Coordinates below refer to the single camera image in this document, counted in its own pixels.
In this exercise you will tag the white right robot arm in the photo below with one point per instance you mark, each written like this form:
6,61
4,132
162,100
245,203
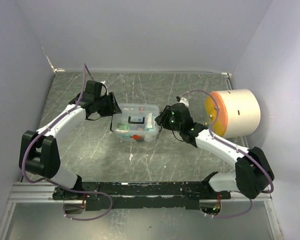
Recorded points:
252,173

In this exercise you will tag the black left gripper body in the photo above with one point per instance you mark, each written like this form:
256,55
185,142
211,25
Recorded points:
105,107

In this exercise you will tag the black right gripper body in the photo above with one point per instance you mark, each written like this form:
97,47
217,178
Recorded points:
170,124

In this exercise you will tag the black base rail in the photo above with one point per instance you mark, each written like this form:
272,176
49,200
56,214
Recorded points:
173,202

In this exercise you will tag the green ointment sachet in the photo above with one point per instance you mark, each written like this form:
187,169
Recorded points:
122,127

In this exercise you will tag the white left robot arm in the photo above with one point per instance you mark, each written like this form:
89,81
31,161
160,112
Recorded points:
39,153

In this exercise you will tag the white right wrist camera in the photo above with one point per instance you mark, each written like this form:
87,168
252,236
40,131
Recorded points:
182,100

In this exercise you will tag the round pastel drawer cabinet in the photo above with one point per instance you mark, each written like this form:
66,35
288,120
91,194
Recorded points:
236,112

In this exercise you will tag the clear plastic medicine box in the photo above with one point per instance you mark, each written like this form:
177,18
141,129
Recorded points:
135,138

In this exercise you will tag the aluminium frame rail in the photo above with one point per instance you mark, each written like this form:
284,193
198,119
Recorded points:
44,191

